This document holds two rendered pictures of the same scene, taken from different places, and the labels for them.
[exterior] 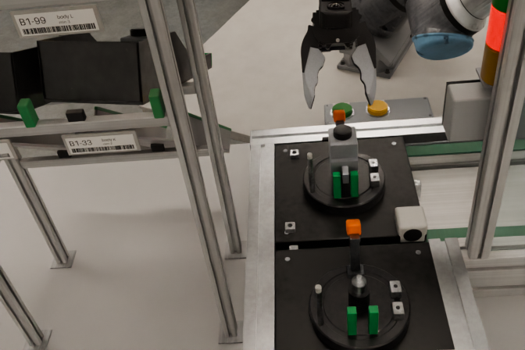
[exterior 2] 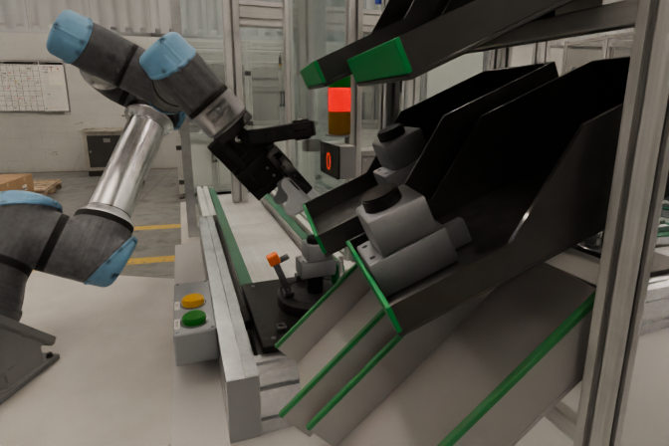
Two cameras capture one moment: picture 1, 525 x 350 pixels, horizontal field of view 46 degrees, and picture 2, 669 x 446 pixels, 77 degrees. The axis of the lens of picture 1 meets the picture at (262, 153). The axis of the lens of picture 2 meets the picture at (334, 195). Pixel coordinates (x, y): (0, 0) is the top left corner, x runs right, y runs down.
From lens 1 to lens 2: 1.23 m
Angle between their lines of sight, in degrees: 100
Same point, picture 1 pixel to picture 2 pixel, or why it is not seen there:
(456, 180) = not seen: hidden behind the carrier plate
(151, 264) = not seen: outside the picture
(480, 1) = (132, 200)
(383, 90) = (82, 360)
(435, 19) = (114, 234)
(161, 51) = (504, 56)
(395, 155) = (269, 284)
